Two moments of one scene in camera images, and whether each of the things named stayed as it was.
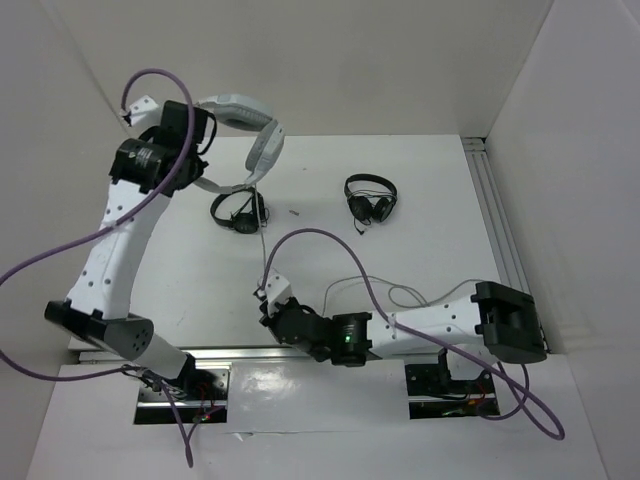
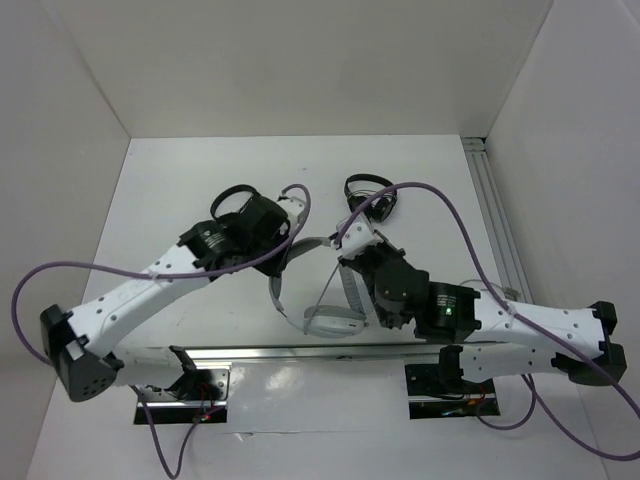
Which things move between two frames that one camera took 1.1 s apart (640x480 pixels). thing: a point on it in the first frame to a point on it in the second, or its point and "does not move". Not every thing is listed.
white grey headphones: (243, 112) to (326, 321)
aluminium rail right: (486, 182) does not move
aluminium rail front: (219, 355) does not move
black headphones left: (248, 217) does not move
